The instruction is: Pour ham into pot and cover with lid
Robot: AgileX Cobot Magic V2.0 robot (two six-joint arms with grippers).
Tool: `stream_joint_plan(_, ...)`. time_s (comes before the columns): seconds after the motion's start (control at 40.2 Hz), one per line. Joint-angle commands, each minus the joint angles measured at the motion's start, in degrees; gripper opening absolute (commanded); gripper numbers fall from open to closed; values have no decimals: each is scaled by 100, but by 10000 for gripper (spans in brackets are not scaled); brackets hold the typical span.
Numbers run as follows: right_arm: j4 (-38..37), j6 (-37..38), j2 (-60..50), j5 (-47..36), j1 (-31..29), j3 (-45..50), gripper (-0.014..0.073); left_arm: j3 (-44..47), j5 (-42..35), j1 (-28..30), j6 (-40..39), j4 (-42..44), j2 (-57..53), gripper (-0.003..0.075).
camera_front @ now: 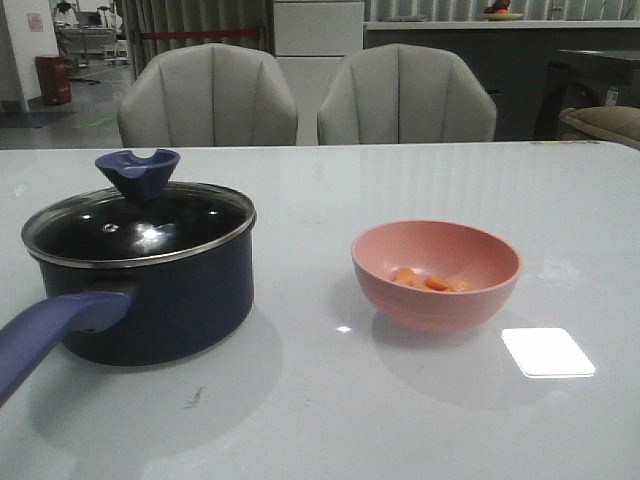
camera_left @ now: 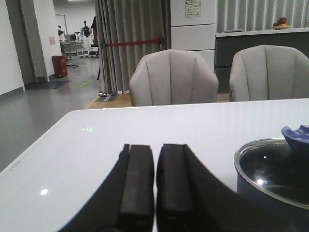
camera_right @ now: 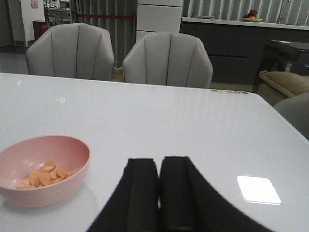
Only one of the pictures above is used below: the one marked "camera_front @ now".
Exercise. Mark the glass lid blue knob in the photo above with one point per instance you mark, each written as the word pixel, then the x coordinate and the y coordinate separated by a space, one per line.
pixel 143 218

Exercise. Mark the pink bowl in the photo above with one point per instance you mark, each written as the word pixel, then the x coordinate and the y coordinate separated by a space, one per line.
pixel 435 248

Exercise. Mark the right beige chair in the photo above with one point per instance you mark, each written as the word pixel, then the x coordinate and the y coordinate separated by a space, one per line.
pixel 405 94

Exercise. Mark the dark blue saucepan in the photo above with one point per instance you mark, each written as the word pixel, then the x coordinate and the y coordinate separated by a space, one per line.
pixel 134 316

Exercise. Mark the red trash bin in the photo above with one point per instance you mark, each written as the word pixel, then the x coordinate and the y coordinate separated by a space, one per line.
pixel 53 79

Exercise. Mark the white cabinet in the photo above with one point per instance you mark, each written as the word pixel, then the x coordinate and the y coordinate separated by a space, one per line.
pixel 310 39

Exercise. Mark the grey counter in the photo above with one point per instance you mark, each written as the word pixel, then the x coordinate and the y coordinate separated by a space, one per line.
pixel 509 57

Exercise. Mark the beige chair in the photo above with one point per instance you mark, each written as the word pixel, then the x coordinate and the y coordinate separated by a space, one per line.
pixel 210 95
pixel 405 94

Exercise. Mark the fruit plate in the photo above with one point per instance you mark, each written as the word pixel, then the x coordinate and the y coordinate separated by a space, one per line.
pixel 499 10

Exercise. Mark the left beige chair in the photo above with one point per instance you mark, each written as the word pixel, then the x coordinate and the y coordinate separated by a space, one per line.
pixel 210 95

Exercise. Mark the red barrier belt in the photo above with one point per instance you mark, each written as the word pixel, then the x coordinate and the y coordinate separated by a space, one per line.
pixel 210 34

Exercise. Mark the beige cushion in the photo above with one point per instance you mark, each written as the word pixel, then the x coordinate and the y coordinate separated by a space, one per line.
pixel 615 124

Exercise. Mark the orange ham slice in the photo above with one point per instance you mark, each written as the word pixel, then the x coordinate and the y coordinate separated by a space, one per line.
pixel 437 284
pixel 461 285
pixel 404 276

